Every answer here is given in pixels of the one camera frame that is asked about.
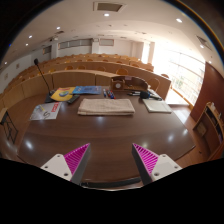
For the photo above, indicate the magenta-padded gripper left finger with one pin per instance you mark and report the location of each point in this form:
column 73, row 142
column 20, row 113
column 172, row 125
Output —
column 75, row 160

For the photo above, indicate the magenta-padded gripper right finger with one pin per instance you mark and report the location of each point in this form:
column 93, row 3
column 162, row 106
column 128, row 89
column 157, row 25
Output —
column 148, row 160

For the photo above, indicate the beige waffle-weave towel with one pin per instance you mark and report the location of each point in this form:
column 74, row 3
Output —
column 106, row 106

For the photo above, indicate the white notepad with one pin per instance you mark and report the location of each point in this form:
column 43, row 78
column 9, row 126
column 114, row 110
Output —
column 156, row 106

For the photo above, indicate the white magazine with red band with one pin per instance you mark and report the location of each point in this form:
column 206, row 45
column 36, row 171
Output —
column 46, row 111

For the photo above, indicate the black remote control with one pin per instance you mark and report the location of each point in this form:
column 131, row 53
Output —
column 73, row 99

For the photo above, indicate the black handheld microphone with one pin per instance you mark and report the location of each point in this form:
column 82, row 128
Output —
column 145, row 95

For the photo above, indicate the yellow booklet with globe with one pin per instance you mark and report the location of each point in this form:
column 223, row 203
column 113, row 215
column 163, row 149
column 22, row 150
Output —
column 61, row 94

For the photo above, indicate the wooden shelf unit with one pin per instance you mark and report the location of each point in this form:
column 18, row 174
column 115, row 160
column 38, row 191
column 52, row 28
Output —
column 208, row 128

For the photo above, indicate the black gooseneck desk microphone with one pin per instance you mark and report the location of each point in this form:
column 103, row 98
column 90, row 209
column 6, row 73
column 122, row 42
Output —
column 50, row 96

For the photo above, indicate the black marker pen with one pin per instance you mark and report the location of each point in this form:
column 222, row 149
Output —
column 133, row 93

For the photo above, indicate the blue printed booklet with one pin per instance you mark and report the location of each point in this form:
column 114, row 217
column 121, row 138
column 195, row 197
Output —
column 87, row 90

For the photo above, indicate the blue whiteboard marker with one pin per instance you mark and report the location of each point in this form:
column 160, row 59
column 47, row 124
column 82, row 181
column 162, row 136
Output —
column 110, row 95
column 104, row 93

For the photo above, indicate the wooden desk organizer with clock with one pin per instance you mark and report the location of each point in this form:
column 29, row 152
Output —
column 125, row 84

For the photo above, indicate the rows of wooden auditorium seats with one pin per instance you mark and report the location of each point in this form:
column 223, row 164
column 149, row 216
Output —
column 73, row 78

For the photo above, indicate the square ceiling air vent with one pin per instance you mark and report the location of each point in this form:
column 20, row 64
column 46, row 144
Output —
column 204, row 42
column 109, row 6

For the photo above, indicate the recessed ceiling lights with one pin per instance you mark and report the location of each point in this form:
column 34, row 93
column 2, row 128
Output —
column 106, row 14

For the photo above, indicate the black metal frame stand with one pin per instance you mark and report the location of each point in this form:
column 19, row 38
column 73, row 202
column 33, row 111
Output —
column 9, row 126

